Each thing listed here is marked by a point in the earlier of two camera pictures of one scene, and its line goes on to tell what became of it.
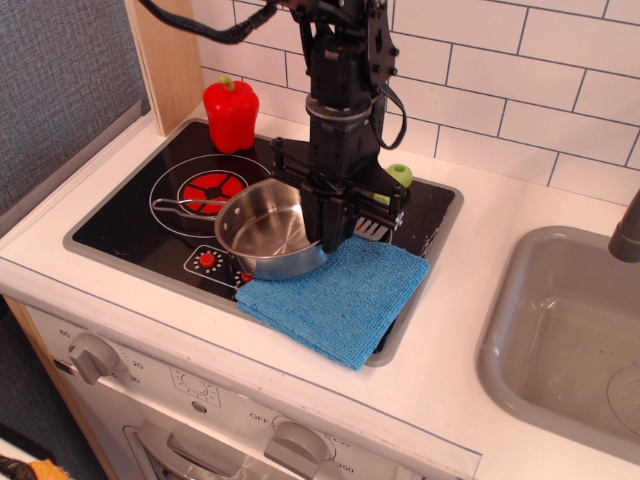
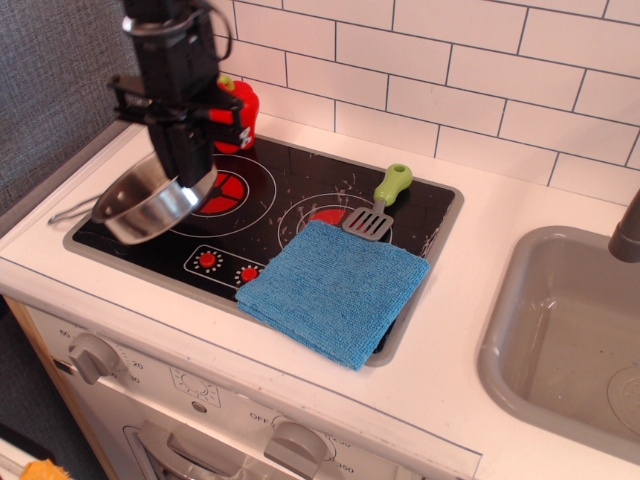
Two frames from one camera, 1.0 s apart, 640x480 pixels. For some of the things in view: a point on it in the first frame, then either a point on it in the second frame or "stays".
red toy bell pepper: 233,110 stays
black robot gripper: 342,156 to 181,85
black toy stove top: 160,220 stays
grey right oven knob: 297,448 stays
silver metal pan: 264,225 to 143,204
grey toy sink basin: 561,346 stays
